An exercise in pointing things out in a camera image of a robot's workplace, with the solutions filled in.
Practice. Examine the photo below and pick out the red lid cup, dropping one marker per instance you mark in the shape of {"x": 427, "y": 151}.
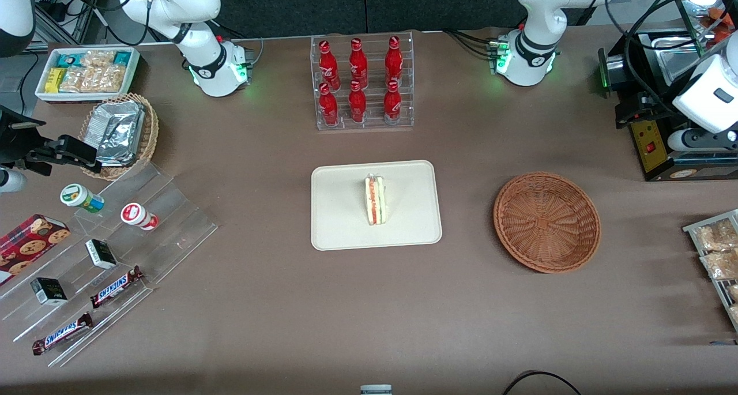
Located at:
{"x": 134, "y": 213}

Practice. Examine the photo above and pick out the cream plastic tray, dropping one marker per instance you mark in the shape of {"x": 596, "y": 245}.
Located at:
{"x": 334, "y": 210}

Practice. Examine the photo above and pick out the triangle sandwich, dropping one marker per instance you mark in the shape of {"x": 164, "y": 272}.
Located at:
{"x": 375, "y": 202}

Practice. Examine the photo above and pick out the clear acrylic stepped stand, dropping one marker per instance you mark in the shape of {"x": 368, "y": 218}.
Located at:
{"x": 179, "y": 233}

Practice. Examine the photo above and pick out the silver foil packet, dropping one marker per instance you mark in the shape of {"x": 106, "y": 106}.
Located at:
{"x": 115, "y": 109}
{"x": 118, "y": 138}

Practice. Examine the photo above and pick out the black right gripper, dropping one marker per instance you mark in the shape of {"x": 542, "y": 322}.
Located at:
{"x": 16, "y": 143}

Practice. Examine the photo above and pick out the brown wicker basket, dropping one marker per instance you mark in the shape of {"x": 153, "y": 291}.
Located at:
{"x": 548, "y": 222}

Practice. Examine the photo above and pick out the white snack bin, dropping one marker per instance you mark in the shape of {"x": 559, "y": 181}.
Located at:
{"x": 86, "y": 98}

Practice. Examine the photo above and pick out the grey device edge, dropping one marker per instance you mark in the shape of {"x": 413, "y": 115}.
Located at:
{"x": 376, "y": 390}

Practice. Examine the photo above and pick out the yellow snack packet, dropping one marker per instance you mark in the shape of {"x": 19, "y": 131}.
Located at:
{"x": 55, "y": 79}

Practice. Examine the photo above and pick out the aluminium frame rack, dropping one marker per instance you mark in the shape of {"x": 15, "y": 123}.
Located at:
{"x": 92, "y": 8}

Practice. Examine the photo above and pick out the light wicker basket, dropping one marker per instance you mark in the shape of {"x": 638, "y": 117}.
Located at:
{"x": 151, "y": 135}

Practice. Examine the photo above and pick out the Snickers chocolate bar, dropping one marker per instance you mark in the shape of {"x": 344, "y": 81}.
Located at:
{"x": 60, "y": 334}
{"x": 115, "y": 287}

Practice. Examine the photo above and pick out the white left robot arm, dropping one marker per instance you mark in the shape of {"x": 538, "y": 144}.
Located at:
{"x": 703, "y": 95}

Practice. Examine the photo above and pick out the clear cracker bag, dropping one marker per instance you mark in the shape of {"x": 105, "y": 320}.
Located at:
{"x": 98, "y": 59}
{"x": 115, "y": 78}
{"x": 74, "y": 81}
{"x": 95, "y": 79}

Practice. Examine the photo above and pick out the red cola bottle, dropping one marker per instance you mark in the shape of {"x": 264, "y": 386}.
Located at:
{"x": 392, "y": 104}
{"x": 329, "y": 108}
{"x": 358, "y": 63}
{"x": 357, "y": 104}
{"x": 394, "y": 60}
{"x": 328, "y": 66}

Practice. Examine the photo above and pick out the clear acrylic bottle rack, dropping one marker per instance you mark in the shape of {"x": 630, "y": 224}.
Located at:
{"x": 343, "y": 125}

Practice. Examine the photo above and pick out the left wrist camera assembly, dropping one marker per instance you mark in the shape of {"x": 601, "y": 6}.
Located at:
{"x": 686, "y": 140}

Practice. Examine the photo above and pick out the small black carton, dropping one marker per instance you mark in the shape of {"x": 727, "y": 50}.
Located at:
{"x": 49, "y": 291}
{"x": 101, "y": 254}

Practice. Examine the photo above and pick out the teal snack packet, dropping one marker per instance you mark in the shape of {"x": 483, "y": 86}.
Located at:
{"x": 122, "y": 56}
{"x": 68, "y": 59}

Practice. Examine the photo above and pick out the red tartan cookie box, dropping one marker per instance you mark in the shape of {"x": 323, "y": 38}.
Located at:
{"x": 29, "y": 242}

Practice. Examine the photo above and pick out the green lid cup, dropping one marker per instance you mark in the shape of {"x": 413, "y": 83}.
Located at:
{"x": 75, "y": 195}

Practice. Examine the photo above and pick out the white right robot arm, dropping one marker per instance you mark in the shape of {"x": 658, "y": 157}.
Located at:
{"x": 202, "y": 55}

